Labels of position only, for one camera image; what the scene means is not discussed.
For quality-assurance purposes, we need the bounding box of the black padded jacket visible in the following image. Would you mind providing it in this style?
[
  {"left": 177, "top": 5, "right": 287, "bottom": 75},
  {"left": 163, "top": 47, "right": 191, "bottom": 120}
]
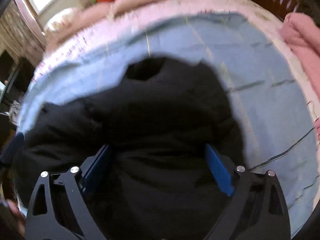
[{"left": 13, "top": 57, "right": 244, "bottom": 239}]

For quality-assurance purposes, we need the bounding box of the person's left hand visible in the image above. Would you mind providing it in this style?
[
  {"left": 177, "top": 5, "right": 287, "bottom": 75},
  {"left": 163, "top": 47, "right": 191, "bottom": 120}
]
[{"left": 7, "top": 199, "right": 25, "bottom": 238}]

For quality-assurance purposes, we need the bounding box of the light blue plaid sheet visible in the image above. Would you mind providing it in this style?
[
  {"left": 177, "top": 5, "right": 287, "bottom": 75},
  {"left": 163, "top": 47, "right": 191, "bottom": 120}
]
[{"left": 18, "top": 13, "right": 319, "bottom": 235}]

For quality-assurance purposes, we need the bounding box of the dark wooden dresser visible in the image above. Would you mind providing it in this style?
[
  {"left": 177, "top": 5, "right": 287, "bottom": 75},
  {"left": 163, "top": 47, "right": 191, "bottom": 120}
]
[{"left": 1, "top": 57, "right": 35, "bottom": 145}]

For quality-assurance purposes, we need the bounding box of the pink fluffy blanket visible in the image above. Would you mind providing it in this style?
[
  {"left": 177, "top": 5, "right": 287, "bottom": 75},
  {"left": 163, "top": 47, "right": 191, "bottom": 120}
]
[{"left": 279, "top": 12, "right": 319, "bottom": 94}]

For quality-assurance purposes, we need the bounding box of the pink floral bed cover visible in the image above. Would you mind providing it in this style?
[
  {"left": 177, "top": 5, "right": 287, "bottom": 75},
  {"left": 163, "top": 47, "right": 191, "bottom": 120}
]
[{"left": 33, "top": 0, "right": 319, "bottom": 128}]

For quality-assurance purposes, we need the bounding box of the black cable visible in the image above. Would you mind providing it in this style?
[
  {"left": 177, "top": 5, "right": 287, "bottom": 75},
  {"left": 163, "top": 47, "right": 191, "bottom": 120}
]
[{"left": 247, "top": 126, "right": 317, "bottom": 172}]

